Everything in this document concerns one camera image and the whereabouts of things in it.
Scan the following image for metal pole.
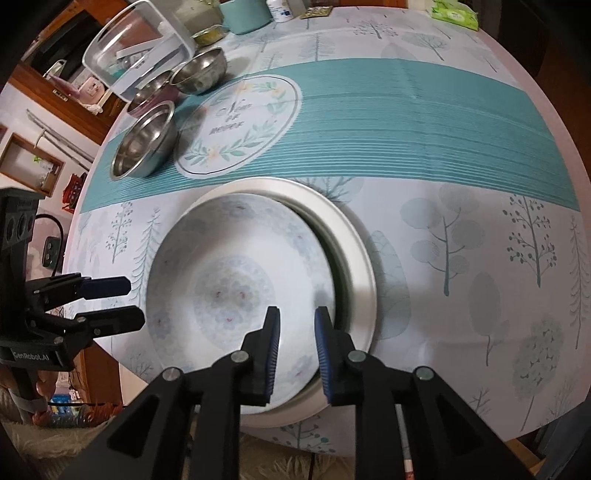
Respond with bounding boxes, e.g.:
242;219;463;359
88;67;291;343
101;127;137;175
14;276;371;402
25;108;95;169

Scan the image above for large steel bowl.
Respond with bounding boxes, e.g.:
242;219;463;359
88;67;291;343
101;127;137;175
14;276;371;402
111;100;180;180

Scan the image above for steel bowl dark outside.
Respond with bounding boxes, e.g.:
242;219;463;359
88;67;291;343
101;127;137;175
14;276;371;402
170;47;228;95

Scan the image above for glass jar yellow contents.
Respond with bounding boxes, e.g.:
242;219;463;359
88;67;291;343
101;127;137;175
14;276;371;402
191;25;229;47

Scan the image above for green tissue pack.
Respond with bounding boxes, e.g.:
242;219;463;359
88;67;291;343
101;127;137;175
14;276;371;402
431;0;481;32

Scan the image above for red bag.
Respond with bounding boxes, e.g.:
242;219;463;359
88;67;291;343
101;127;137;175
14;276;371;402
64;172;89;204

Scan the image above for person's left hand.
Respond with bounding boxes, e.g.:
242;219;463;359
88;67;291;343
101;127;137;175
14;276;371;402
32;369;63;416

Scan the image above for black cable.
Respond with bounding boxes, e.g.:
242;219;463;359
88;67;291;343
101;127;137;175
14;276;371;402
34;213;65;280

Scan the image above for clear storage box white frame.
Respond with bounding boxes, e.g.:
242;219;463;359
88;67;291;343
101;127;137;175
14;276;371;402
82;0;197;103

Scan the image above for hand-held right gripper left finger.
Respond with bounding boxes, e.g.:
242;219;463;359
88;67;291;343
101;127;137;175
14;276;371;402
60;306;281;480

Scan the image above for plain white plate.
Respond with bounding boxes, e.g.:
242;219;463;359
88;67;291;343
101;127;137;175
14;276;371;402
185;178;377;428

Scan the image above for steel bowl pink outside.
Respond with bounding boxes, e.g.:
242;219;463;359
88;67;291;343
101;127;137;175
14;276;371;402
127;69;181;116

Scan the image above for white pill bottle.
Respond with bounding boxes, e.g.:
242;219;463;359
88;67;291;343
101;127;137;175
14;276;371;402
266;0;294;24

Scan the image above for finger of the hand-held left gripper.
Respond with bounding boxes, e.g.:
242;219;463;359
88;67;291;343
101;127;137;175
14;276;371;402
25;272;132;308
30;305;146;340

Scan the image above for tree print tablecloth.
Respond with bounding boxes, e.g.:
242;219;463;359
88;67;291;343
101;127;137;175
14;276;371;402
62;4;585;457

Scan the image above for teal canister brown lid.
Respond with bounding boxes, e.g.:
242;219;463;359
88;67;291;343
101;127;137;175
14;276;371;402
222;0;273;35

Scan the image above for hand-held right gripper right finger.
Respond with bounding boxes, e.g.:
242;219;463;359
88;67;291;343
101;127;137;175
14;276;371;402
314;307;543;480

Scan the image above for floral white plate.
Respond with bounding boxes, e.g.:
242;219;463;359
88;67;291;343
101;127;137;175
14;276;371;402
145;194;335;409

